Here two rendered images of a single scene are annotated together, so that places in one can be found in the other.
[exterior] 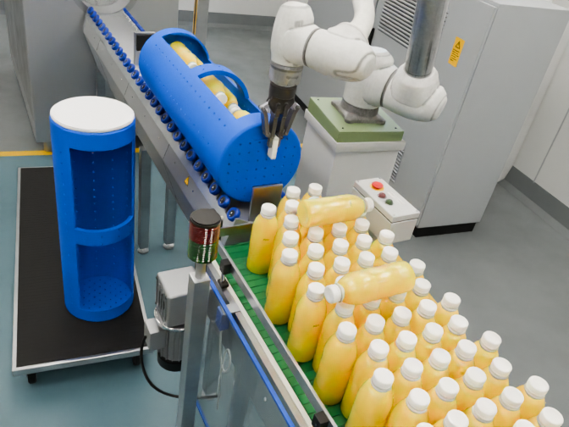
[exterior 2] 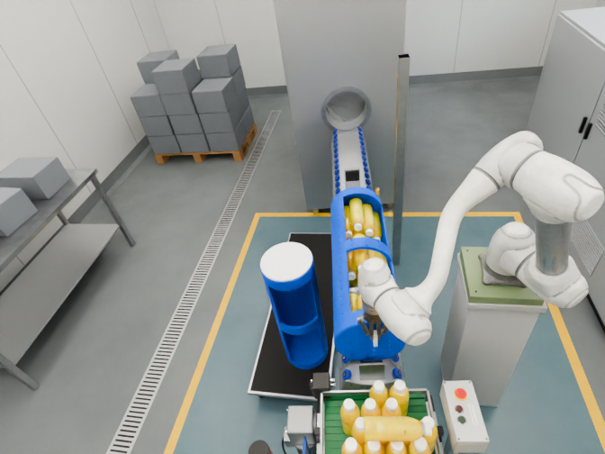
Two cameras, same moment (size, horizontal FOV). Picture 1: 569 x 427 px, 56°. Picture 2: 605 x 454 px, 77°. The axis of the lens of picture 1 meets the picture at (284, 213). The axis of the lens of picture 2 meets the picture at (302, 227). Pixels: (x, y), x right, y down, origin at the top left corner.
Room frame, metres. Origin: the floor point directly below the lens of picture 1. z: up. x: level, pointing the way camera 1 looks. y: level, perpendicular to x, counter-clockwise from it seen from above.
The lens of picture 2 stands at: (0.74, -0.32, 2.46)
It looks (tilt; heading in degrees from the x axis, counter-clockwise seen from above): 41 degrees down; 43
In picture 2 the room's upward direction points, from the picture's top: 10 degrees counter-clockwise
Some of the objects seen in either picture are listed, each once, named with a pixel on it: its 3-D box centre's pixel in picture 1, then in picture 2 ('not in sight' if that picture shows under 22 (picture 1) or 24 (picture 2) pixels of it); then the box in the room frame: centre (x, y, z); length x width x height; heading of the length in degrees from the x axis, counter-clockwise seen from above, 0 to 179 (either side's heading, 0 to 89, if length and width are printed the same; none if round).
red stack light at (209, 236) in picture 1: (204, 228); not in sight; (0.89, 0.15, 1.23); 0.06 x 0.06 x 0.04
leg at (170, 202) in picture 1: (171, 199); not in sight; (2.32, 0.59, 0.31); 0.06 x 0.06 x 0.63; 34
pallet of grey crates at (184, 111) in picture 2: not in sight; (195, 106); (3.58, 3.79, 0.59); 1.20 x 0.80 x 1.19; 117
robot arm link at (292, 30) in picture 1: (295, 34); (376, 282); (1.45, 0.06, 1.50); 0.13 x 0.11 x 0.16; 61
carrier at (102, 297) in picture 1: (96, 217); (298, 311); (1.69, 0.72, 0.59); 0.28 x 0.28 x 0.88
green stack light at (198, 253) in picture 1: (202, 245); not in sight; (0.89, 0.15, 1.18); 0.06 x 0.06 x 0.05
